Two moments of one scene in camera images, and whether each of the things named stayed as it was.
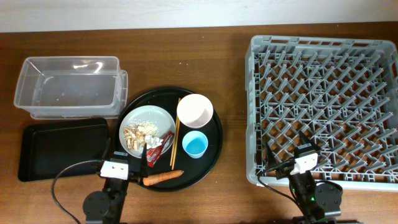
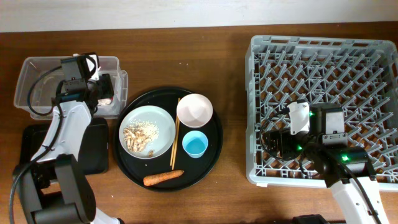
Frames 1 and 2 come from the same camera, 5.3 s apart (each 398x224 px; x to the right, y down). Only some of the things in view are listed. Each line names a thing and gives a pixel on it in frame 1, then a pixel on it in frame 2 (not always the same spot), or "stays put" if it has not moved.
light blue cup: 195,143 stays put
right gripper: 270,160 -> 285,135
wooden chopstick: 176,142 stays put
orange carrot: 149,180 stays put
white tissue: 152,142 -> 104,101
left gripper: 143,169 -> 107,89
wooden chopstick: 175,131 stays put
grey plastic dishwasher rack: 341,93 stays put
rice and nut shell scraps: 136,132 stays put
